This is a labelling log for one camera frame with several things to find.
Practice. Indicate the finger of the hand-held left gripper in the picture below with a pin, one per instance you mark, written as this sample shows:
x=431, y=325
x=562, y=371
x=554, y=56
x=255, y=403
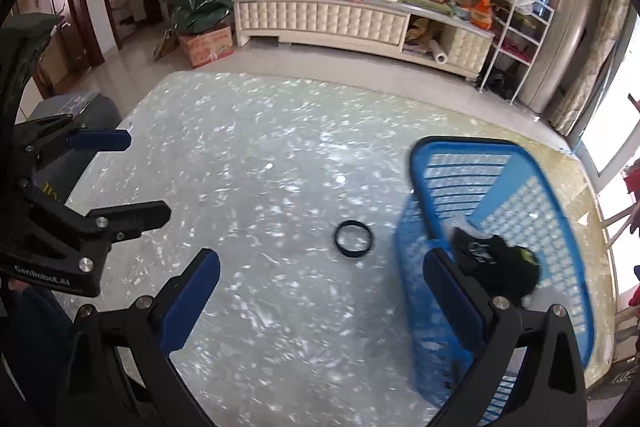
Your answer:
x=135, y=214
x=100, y=140

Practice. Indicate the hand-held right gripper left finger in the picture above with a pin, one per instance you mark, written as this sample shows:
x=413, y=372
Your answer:
x=190, y=302

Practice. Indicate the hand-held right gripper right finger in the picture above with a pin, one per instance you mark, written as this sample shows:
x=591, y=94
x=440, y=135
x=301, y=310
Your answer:
x=455, y=307

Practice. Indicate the black garment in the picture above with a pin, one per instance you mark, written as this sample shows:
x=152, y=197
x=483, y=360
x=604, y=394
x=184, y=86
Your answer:
x=500, y=264

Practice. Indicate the blue plastic basket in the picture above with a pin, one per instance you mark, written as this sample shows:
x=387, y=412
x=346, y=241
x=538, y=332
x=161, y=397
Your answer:
x=500, y=187

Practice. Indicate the grey chair with lace cloth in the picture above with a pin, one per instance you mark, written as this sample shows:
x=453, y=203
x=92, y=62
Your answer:
x=95, y=107

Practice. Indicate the cardboard box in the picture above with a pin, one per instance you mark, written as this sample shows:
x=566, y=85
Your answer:
x=207, y=47

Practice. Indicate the green plastic bag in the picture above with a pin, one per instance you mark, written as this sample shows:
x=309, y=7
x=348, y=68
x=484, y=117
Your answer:
x=195, y=4

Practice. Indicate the clothes drying rack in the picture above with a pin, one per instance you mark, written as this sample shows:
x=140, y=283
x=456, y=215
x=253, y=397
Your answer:
x=634, y=187

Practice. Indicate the cream television cabinet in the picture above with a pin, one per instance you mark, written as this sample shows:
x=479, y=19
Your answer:
x=320, y=19

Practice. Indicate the white paper roll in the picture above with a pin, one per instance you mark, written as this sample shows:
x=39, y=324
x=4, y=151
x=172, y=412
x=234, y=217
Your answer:
x=438, y=53

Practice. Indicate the white metal rack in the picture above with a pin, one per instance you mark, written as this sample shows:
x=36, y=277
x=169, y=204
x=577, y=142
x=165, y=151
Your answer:
x=542, y=37

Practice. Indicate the patterned curtain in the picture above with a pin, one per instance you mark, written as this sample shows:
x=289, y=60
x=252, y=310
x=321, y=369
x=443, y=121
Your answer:
x=595, y=57

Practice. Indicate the orange bag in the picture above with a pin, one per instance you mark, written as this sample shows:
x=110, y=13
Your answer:
x=481, y=12

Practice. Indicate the standing air conditioner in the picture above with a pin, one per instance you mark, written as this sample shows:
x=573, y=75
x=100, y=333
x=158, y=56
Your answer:
x=565, y=22

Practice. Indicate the green folded cloth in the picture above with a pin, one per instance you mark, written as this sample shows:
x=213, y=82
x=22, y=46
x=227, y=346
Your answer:
x=425, y=2

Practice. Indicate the white plastic bag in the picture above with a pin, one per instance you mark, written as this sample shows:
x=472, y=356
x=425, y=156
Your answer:
x=521, y=1

